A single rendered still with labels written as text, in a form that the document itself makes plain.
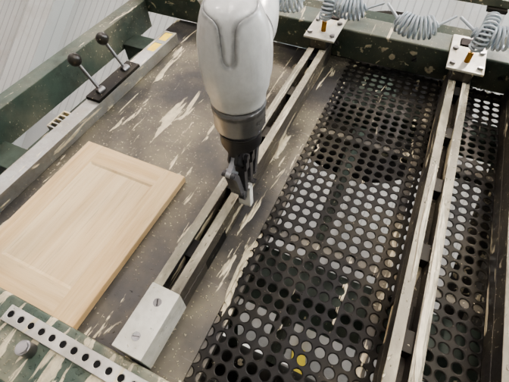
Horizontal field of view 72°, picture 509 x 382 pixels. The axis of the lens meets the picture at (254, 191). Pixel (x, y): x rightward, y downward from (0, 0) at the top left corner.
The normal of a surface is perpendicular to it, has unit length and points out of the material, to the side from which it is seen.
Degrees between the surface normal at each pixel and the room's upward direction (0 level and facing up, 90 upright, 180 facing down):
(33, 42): 90
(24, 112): 90
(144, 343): 57
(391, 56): 146
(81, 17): 90
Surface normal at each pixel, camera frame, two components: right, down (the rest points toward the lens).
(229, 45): -0.07, 0.68
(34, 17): -0.15, -0.06
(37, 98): 0.91, 0.33
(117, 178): -0.02, -0.59
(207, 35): -0.62, 0.48
